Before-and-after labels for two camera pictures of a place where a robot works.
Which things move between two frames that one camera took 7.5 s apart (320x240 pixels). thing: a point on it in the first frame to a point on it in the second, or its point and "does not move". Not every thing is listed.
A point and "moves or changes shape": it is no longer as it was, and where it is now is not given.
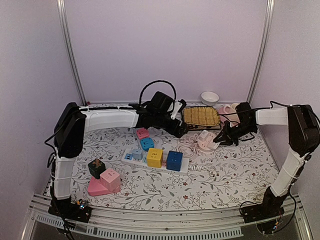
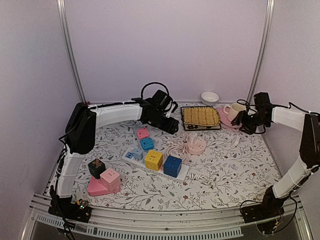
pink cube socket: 111,179 does not move
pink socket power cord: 188,149 to 178,151
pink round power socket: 207,143 moves or changes shape
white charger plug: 203,135 moves or changes shape
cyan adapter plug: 147,143 does not move
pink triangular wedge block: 96,188 does not move
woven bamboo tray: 201,115 does not move
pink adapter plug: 142,133 does not move
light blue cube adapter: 137,154 does not move
